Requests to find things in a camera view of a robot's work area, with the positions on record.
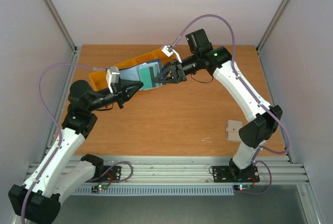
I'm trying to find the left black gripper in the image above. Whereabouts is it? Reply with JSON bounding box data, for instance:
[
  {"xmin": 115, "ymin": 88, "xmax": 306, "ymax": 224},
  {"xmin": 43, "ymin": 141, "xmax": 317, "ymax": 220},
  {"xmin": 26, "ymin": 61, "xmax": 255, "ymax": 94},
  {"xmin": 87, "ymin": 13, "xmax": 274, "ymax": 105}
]
[{"xmin": 87, "ymin": 79, "xmax": 143, "ymax": 111}]

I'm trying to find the blue card holder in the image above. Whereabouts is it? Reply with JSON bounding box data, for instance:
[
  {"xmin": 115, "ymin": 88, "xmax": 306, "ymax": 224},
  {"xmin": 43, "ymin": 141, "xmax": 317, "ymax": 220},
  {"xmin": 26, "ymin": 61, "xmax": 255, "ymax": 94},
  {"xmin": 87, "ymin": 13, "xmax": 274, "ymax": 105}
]
[{"xmin": 120, "ymin": 59, "xmax": 164, "ymax": 91}]

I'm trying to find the teal credit card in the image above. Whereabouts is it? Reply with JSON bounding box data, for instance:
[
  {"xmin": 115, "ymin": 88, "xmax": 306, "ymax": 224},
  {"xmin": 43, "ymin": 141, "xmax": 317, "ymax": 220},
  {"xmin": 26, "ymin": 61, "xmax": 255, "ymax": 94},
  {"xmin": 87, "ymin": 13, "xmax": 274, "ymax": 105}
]
[{"xmin": 138, "ymin": 66, "xmax": 161, "ymax": 91}]

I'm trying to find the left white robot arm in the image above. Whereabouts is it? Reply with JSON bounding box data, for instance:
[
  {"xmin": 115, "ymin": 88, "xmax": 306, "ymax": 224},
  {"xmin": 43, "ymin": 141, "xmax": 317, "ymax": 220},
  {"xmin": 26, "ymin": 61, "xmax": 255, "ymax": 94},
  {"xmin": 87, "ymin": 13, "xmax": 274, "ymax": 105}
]
[{"xmin": 8, "ymin": 79, "xmax": 143, "ymax": 223}]

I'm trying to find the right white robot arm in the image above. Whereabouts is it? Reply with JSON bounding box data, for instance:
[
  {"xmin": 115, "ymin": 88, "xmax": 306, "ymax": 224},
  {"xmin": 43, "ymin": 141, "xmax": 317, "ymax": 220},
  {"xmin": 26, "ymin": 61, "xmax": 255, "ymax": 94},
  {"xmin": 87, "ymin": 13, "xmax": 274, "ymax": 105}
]
[{"xmin": 153, "ymin": 29, "xmax": 283, "ymax": 181}]

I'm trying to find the beige card holder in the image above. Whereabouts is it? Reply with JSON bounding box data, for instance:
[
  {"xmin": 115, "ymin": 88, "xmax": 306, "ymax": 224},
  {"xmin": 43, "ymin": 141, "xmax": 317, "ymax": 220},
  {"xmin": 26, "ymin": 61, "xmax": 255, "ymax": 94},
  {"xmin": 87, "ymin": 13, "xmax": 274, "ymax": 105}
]
[{"xmin": 226, "ymin": 120, "xmax": 243, "ymax": 142}]

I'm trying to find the yellow bin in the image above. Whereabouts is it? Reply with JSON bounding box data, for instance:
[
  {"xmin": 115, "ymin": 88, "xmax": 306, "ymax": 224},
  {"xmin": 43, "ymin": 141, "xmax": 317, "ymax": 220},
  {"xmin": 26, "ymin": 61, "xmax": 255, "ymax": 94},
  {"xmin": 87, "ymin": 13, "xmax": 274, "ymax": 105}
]
[
  {"xmin": 133, "ymin": 50, "xmax": 158, "ymax": 65},
  {"xmin": 112, "ymin": 59, "xmax": 137, "ymax": 70},
  {"xmin": 152, "ymin": 49, "xmax": 175, "ymax": 66},
  {"xmin": 88, "ymin": 71, "xmax": 109, "ymax": 91}
]

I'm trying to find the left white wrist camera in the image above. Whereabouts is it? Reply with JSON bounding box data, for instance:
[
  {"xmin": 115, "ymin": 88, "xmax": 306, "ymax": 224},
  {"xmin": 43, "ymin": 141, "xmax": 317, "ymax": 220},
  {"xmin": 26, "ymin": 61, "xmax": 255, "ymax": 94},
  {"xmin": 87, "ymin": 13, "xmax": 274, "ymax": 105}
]
[{"xmin": 106, "ymin": 66, "xmax": 120, "ymax": 94}]

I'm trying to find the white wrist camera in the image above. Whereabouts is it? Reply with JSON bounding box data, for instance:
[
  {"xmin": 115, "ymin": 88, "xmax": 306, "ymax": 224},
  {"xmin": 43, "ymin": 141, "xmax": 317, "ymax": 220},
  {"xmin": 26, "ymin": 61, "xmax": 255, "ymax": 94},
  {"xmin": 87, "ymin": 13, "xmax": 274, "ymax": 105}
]
[
  {"xmin": 106, "ymin": 66, "xmax": 120, "ymax": 94},
  {"xmin": 160, "ymin": 45, "xmax": 182, "ymax": 63}
]

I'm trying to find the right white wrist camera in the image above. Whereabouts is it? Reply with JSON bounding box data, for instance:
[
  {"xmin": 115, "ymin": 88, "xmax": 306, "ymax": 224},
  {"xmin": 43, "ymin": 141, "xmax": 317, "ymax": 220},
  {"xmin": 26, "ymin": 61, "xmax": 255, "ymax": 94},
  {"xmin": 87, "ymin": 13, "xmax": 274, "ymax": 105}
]
[{"xmin": 160, "ymin": 45, "xmax": 182, "ymax": 63}]

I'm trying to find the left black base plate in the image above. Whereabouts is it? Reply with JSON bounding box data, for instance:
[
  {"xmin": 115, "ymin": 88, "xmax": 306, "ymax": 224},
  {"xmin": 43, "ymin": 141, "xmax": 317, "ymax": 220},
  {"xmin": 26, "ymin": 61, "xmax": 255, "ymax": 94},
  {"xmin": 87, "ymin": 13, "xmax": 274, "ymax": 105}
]
[{"xmin": 87, "ymin": 165, "xmax": 122, "ymax": 183}]

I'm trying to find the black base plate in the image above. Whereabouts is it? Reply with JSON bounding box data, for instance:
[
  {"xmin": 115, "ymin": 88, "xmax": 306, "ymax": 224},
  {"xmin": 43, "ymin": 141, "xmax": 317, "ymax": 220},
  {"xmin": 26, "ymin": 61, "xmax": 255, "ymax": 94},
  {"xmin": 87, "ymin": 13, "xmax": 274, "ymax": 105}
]
[
  {"xmin": 209, "ymin": 165, "xmax": 260, "ymax": 183},
  {"xmin": 87, "ymin": 165, "xmax": 122, "ymax": 183}
]

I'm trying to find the grey slotted cable duct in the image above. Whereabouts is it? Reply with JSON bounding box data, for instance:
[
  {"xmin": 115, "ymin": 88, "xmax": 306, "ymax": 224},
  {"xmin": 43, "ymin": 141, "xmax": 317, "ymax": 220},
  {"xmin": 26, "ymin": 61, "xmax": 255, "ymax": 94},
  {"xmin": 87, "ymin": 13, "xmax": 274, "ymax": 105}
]
[{"xmin": 73, "ymin": 185, "xmax": 234, "ymax": 197}]

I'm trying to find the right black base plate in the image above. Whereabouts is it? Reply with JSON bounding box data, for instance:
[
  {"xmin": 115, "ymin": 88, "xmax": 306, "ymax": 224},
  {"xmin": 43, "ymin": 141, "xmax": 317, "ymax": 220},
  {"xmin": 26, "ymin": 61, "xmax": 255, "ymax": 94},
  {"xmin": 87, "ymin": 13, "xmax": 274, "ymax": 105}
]
[{"xmin": 209, "ymin": 165, "xmax": 260, "ymax": 183}]

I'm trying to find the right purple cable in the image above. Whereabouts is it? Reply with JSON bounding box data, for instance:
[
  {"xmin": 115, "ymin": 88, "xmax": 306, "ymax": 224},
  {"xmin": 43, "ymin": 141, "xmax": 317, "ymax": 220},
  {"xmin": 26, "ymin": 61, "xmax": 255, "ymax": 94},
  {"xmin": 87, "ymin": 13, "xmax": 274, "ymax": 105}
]
[{"xmin": 171, "ymin": 14, "xmax": 292, "ymax": 196}]

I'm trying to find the aluminium rail frame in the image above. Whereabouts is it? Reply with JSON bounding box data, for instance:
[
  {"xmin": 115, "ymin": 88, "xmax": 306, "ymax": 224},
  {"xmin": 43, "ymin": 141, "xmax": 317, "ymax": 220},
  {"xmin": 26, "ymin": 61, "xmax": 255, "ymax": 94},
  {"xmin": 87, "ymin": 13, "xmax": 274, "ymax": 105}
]
[{"xmin": 101, "ymin": 155, "xmax": 310, "ymax": 185}]

